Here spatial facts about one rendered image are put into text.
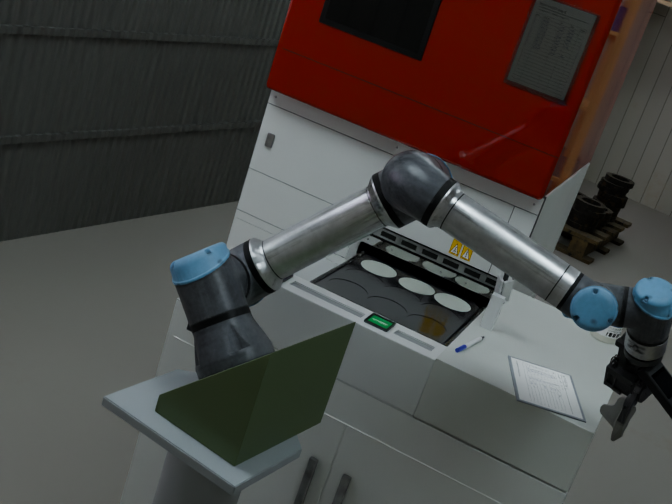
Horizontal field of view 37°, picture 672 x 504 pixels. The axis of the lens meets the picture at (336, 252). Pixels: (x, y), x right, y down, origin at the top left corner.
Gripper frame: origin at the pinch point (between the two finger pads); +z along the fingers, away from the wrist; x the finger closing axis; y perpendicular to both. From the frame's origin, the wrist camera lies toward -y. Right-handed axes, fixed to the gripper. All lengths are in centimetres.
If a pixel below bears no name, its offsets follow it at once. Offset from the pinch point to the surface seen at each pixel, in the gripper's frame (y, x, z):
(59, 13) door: 285, -26, 25
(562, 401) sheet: 15.1, 4.4, 2.8
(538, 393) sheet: 19.2, 7.4, 1.3
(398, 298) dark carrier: 71, -2, 16
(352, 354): 53, 28, 0
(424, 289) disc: 73, -14, 22
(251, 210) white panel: 131, -2, 22
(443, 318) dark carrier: 59, -6, 18
